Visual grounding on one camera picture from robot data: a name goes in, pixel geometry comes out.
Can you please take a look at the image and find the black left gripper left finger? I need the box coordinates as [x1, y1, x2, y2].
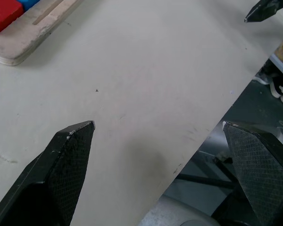
[0, 121, 96, 226]

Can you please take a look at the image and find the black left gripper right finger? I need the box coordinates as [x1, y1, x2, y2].
[222, 121, 283, 226]

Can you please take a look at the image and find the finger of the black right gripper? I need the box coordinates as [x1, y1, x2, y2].
[244, 0, 283, 24]

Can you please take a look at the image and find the wooden board tray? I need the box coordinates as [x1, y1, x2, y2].
[0, 0, 83, 66]

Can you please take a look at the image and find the red block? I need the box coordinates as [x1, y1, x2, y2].
[0, 0, 24, 38]

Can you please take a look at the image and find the blue block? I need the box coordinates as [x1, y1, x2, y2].
[18, 0, 42, 12]

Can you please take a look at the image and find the black and white sneaker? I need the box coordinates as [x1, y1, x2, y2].
[254, 60, 283, 106]

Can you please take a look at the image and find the black metal table frame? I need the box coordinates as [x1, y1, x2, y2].
[174, 153, 241, 189]

